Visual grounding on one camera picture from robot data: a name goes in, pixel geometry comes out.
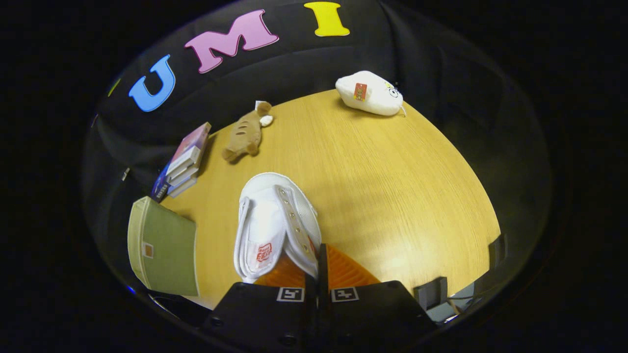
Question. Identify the green fabric storage box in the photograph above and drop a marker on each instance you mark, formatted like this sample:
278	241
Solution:
167	245

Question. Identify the black backdrop cloth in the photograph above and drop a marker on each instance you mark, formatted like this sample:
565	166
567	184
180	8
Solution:
431	63

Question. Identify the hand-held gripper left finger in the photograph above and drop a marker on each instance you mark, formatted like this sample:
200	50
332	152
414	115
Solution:
265	318

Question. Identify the white book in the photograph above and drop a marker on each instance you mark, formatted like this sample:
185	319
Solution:
184	171

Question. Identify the white canvas shoe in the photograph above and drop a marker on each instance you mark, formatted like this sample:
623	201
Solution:
274	220

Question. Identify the silver clip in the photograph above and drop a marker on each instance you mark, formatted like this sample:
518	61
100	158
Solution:
125	173

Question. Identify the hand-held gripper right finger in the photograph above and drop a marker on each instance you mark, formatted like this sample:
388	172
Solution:
373	318

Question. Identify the white plush toy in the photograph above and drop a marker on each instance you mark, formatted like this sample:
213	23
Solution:
373	95

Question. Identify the brown plush toy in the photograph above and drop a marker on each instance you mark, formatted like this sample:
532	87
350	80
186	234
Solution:
245	135

